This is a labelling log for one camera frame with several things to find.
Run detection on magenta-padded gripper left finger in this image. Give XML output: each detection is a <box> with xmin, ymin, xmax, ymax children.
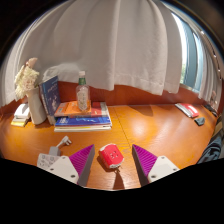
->
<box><xmin>45</xmin><ymin>143</ymin><xmax>96</xmax><ymax>187</ymax></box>

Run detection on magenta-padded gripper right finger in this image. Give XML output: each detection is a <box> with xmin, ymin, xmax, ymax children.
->
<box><xmin>131</xmin><ymin>143</ymin><xmax>181</xmax><ymax>186</ymax></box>

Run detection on red and white charger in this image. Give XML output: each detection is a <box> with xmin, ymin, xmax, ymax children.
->
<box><xmin>98</xmin><ymin>142</ymin><xmax>125</xmax><ymax>170</ymax></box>

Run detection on grey power strip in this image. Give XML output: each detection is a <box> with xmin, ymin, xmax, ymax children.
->
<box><xmin>36</xmin><ymin>152</ymin><xmax>61</xmax><ymax>170</ymax></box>

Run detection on white flat book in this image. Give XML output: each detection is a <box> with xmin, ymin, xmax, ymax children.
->
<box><xmin>53</xmin><ymin>124</ymin><xmax>113</xmax><ymax>133</ymax></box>

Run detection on blue flat book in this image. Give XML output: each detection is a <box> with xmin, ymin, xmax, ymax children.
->
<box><xmin>53</xmin><ymin>115</ymin><xmax>112</xmax><ymax>128</ymax></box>

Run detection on black bag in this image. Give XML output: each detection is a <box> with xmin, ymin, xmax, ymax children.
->
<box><xmin>196</xmin><ymin>122</ymin><xmax>224</xmax><ymax>165</ymax></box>

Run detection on orange flat book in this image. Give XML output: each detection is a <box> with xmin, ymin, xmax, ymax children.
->
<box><xmin>53</xmin><ymin>100</ymin><xmax>92</xmax><ymax>118</ymax></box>

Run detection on small dark grey object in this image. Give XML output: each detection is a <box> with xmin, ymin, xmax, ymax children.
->
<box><xmin>193</xmin><ymin>116</ymin><xmax>206</xmax><ymax>127</ymax></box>

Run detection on red and white packet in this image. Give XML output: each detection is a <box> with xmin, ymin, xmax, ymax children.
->
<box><xmin>174</xmin><ymin>102</ymin><xmax>200</xmax><ymax>119</ymax></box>

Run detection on yellow flat book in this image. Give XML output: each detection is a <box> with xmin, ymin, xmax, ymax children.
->
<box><xmin>10</xmin><ymin>116</ymin><xmax>31</xmax><ymax>128</ymax></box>

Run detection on white ceramic vase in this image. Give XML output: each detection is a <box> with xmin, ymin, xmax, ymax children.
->
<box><xmin>25</xmin><ymin>86</ymin><xmax>48</xmax><ymax>126</ymax></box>

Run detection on red flat book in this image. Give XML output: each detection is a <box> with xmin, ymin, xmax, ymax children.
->
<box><xmin>89</xmin><ymin>101</ymin><xmax>110</xmax><ymax>118</ymax></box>

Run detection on thick white book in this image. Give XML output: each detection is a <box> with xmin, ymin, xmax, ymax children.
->
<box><xmin>13</xmin><ymin>102</ymin><xmax>32</xmax><ymax>120</ymax></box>

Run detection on dark blue upright book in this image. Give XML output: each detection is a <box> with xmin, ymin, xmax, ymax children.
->
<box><xmin>38</xmin><ymin>75</ymin><xmax>62</xmax><ymax>117</ymax></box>

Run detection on clear green-capped drink bottle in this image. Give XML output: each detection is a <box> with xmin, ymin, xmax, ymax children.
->
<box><xmin>75</xmin><ymin>70</ymin><xmax>91</xmax><ymax>112</ymax></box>

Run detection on white and pink flowers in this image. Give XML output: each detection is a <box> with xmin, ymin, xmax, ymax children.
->
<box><xmin>13</xmin><ymin>56</ymin><xmax>41</xmax><ymax>101</ymax></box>

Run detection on window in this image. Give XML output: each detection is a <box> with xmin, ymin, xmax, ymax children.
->
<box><xmin>170</xmin><ymin>12</ymin><xmax>215</xmax><ymax>98</ymax></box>

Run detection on white curtain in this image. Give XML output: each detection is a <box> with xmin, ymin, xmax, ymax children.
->
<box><xmin>0</xmin><ymin>0</ymin><xmax>185</xmax><ymax>108</ymax></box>

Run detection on grey power strip plug cable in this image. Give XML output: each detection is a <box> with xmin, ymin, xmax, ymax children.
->
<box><xmin>48</xmin><ymin>134</ymin><xmax>73</xmax><ymax>157</ymax></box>

